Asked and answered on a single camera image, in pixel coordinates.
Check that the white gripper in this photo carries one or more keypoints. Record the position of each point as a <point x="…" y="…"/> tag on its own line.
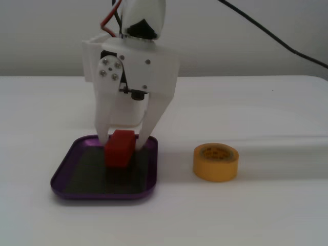
<point x="151" y="69"/>

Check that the red cube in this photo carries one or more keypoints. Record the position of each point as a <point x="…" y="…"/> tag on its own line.
<point x="119" y="151"/>

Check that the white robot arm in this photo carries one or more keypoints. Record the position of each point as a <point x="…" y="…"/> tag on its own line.
<point x="146" y="12"/>

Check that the white plastic pen holder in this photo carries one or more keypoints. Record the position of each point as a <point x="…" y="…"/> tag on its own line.
<point x="89" y="64"/>

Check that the purple metal tray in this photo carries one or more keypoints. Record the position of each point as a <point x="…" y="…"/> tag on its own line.
<point x="77" y="176"/>

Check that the yellow tape roll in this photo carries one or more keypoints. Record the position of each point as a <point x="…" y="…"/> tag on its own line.
<point x="212" y="169"/>

